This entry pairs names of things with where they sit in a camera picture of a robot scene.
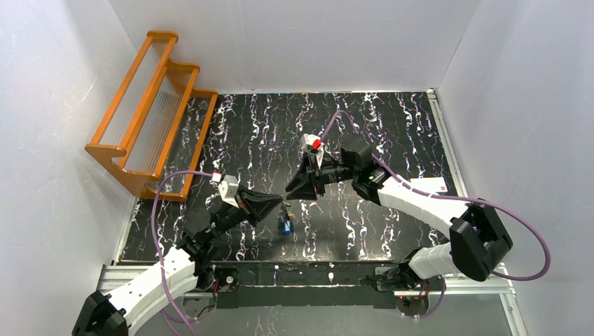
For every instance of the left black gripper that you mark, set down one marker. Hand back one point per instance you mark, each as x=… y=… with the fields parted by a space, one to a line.
x=246 y=204

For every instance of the white box red label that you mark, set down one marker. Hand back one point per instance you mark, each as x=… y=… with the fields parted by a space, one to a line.
x=435 y=185

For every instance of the blue key tag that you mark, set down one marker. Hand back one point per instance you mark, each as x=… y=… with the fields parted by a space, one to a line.
x=285 y=223

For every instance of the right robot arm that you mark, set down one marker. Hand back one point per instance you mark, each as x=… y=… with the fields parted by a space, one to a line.
x=476 y=237

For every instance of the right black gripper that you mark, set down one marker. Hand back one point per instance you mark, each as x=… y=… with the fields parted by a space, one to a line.
x=316 y=180

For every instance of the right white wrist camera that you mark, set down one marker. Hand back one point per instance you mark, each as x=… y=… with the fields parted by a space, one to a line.
x=312 y=145

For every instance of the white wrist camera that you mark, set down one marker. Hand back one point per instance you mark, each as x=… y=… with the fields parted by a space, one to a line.
x=312 y=145
x=227 y=186

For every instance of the orange wooden rack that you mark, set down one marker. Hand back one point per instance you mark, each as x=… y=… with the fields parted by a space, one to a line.
x=135 y=138

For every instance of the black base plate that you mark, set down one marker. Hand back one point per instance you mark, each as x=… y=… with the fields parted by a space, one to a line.
x=388 y=278
x=219 y=280

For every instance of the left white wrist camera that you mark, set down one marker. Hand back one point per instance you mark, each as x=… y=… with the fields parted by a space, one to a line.
x=227 y=186

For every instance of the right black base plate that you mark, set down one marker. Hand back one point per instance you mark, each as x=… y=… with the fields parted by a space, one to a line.
x=388 y=278

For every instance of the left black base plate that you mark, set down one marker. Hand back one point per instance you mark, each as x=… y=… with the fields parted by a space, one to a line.
x=219 y=280

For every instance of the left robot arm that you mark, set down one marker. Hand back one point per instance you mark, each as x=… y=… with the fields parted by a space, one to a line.
x=123 y=310

